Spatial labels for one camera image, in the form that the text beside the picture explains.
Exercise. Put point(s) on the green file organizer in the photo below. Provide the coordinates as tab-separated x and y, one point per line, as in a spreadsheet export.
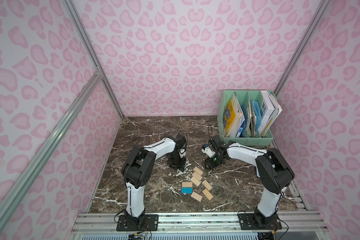
245	135

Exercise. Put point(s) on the teal rectangular block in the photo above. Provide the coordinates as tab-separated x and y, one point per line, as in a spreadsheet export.
186	190

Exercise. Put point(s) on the wooden block above teal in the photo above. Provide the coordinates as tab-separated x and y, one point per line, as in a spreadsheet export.
187	184

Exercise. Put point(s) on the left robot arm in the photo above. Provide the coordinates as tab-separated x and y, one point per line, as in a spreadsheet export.
138	168

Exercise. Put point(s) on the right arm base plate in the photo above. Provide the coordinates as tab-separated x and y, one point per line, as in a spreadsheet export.
246	221

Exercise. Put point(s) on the aluminium front rail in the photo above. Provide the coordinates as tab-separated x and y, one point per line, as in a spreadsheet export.
201	223

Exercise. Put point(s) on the white book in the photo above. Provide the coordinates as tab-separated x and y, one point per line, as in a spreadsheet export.
270	109

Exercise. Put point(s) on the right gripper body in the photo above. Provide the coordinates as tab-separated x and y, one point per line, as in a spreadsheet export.
211	162

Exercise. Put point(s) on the wooden block top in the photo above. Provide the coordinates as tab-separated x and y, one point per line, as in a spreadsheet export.
198	171

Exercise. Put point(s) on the blue folder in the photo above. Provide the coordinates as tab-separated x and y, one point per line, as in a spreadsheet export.
257	114

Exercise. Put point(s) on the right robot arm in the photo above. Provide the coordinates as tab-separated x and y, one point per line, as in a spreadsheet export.
272	169

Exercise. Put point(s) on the wooden block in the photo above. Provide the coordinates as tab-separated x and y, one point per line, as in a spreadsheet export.
195	181
207	185
207	193
197	176
198	171
196	196
187	184

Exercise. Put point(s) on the wooden block bottom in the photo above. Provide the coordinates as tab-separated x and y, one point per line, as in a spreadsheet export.
196	196

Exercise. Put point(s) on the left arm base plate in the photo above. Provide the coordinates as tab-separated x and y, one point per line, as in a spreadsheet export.
127	223

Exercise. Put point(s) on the yellow book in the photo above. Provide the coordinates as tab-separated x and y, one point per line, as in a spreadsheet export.
233	117

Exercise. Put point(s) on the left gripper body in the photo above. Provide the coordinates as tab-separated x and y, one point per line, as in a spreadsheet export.
176	162

